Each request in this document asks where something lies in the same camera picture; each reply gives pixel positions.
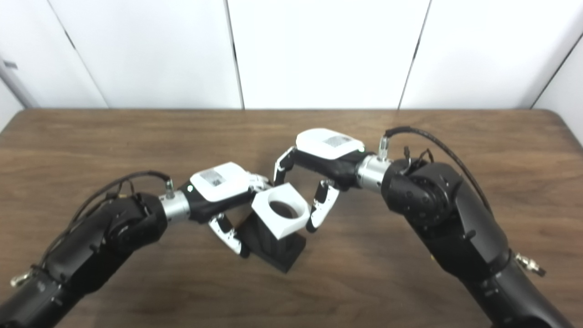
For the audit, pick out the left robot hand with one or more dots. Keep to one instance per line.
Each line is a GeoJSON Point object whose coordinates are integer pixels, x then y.
{"type": "Point", "coordinates": [214, 191]}

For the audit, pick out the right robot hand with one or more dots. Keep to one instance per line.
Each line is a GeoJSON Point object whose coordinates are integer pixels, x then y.
{"type": "Point", "coordinates": [328, 152]}

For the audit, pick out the white square piece with hole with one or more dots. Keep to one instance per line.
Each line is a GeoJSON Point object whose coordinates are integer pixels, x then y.
{"type": "Point", "coordinates": [282, 225]}

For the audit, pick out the black peg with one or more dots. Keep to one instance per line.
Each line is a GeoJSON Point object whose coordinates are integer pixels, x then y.
{"type": "Point", "coordinates": [273, 250]}

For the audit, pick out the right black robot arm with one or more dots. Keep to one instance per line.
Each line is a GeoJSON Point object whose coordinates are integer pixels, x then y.
{"type": "Point", "coordinates": [455, 218]}

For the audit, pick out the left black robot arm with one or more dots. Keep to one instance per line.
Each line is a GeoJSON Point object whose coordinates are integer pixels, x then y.
{"type": "Point", "coordinates": [86, 246]}

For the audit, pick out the small gray wall label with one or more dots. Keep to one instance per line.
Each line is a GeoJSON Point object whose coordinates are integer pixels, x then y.
{"type": "Point", "coordinates": [10, 64]}

